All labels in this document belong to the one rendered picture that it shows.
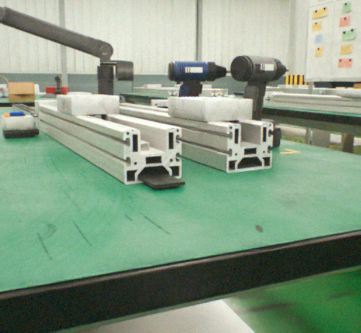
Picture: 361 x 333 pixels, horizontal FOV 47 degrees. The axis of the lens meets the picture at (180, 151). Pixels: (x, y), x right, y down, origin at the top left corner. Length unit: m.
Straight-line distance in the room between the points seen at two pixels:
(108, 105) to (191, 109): 0.23
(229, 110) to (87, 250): 0.48
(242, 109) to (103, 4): 12.14
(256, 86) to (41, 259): 0.72
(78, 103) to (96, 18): 11.87
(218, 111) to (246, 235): 0.39
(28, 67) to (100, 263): 12.12
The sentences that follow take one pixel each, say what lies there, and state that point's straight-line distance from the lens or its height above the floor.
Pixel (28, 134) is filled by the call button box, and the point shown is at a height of 0.79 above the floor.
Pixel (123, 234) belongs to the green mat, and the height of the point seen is 0.78.
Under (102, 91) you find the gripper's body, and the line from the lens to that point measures 1.49.
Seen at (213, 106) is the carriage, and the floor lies 0.89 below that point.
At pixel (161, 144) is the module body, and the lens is 0.69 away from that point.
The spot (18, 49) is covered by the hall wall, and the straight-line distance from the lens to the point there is 12.46.
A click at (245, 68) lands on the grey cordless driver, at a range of 0.96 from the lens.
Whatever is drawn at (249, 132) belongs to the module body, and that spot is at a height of 0.84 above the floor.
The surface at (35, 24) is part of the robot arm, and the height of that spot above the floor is 1.12.
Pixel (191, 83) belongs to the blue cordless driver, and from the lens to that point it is 1.24.
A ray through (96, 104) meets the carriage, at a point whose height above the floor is 0.89.
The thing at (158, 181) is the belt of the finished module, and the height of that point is 0.79.
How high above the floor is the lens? 0.94
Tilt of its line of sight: 10 degrees down
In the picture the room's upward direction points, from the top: straight up
